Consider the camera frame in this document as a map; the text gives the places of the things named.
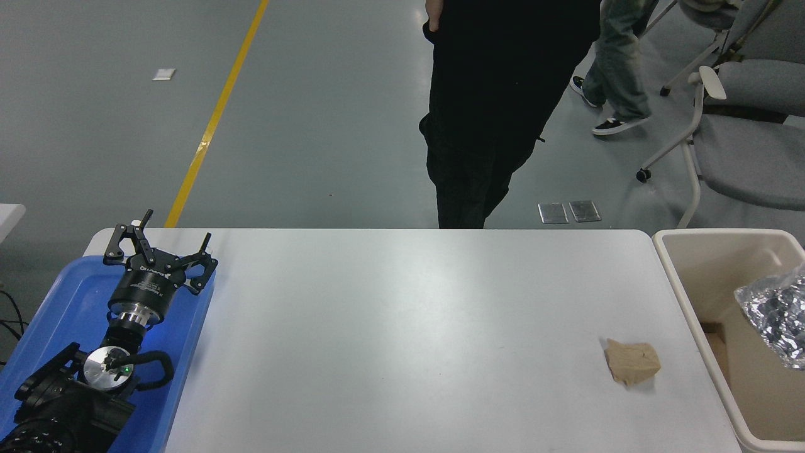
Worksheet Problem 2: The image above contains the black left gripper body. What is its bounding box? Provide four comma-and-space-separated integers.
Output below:
108, 250, 189, 320

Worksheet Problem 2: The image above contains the silver foil plate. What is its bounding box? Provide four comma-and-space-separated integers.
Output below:
734, 264, 805, 371

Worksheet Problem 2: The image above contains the blue plastic tray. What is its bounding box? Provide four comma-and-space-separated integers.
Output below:
0, 255, 216, 453

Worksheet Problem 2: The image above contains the white side table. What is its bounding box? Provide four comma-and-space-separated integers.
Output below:
0, 203, 27, 243

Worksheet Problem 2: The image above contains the person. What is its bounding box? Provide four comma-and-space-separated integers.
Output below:
419, 0, 603, 230
569, 0, 661, 137

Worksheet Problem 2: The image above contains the crumpled tan paper ball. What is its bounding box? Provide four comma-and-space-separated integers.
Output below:
604, 338, 662, 387

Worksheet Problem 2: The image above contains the large pale plastic bin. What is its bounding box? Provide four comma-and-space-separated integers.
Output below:
652, 229, 805, 453

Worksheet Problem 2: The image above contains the grey office chair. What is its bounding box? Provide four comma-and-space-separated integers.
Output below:
635, 65, 805, 230
659, 25, 805, 123
641, 0, 780, 52

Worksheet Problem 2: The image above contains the black cable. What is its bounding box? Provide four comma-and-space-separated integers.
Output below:
0, 289, 30, 367

